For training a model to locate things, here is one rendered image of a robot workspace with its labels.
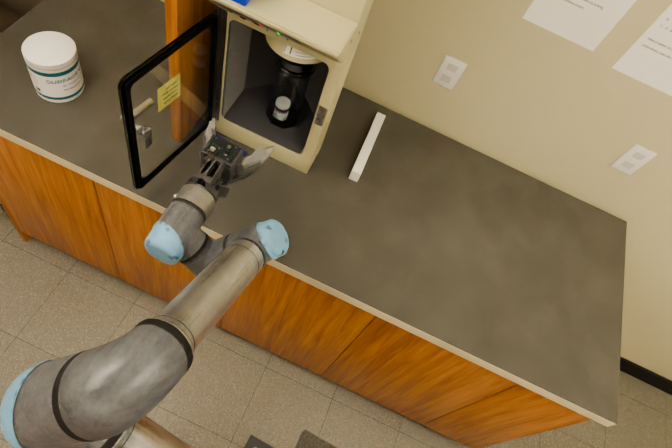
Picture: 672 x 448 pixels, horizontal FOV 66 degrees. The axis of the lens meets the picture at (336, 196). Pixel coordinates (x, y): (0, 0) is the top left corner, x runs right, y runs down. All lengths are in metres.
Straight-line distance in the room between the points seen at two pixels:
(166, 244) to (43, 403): 0.35
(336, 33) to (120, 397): 0.75
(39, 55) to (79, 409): 1.07
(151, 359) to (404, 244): 0.95
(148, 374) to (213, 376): 1.53
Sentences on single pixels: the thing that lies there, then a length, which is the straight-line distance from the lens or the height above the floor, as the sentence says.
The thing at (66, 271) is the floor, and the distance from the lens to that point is 2.44.
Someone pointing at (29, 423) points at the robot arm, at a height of 1.42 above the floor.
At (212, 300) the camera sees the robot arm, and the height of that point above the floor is 1.42.
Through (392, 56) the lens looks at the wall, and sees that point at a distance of 1.71.
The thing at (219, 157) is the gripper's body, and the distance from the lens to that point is 1.08.
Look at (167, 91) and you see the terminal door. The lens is 1.26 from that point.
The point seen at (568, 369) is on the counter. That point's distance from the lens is 1.62.
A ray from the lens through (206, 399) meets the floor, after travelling 2.23.
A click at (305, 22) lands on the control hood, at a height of 1.51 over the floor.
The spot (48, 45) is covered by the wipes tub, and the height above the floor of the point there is 1.09.
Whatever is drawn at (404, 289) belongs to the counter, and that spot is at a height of 0.94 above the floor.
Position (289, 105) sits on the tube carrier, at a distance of 1.46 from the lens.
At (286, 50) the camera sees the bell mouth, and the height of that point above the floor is 1.34.
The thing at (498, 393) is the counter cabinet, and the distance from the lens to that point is 1.75.
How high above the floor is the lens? 2.19
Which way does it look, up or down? 55 degrees down
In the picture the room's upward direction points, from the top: 25 degrees clockwise
